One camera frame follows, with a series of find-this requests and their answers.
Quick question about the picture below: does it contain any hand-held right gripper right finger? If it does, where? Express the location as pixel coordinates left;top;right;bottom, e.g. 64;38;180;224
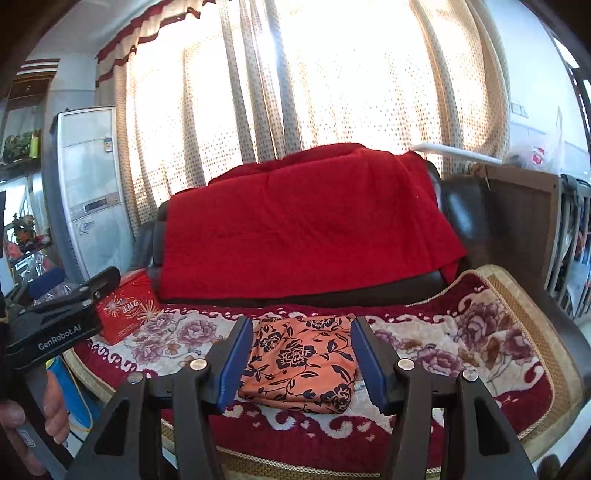
350;316;539;480

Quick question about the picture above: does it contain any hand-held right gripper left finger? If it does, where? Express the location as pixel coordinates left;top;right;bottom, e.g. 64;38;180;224
69;316;254;480

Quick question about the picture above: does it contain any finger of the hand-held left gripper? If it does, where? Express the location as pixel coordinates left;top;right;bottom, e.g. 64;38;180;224
28;266;122;319

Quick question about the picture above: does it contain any orange floral garment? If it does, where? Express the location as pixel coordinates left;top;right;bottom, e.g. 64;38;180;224
236;314;361;415

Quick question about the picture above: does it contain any person's left hand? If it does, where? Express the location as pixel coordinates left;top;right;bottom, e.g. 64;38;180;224
0;369;71;467

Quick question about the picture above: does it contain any red gift box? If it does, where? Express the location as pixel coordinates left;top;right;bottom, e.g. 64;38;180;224
97;269;162;346

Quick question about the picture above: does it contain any clear plastic wrap pile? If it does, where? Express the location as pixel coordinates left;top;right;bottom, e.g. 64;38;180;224
18;254;77;303

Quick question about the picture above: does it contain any artificial flower decoration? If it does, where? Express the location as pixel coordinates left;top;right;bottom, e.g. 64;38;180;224
11;213;40;243

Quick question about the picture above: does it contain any red floral sofa mat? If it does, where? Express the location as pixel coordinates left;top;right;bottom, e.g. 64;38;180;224
62;264;587;478

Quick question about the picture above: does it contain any white standing air conditioner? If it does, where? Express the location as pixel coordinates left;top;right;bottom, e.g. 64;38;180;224
48;106;134;282

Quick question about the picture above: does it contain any green plant ornament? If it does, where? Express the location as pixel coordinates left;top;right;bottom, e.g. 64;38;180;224
2;130;42;162

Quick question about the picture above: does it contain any red blanket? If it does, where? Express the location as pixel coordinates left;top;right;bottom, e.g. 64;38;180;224
154;143;468;301

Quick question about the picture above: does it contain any dark leather sofa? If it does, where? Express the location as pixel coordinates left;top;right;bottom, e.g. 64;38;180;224
131;159;583;342

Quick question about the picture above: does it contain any wooden headboard panel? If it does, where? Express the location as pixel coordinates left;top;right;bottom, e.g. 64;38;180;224
482;164;561;291

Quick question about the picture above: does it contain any wooden display shelf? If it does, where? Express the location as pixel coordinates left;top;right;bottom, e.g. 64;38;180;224
0;58;61;296

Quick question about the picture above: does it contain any white board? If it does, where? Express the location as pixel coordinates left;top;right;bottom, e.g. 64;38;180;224
409;142;504;166

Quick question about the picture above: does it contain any dotted beige curtain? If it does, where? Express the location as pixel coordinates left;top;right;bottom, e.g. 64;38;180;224
95;0;513;232

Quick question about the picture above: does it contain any clear plastic bag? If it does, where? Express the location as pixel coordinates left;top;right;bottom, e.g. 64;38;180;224
508;106;566;174

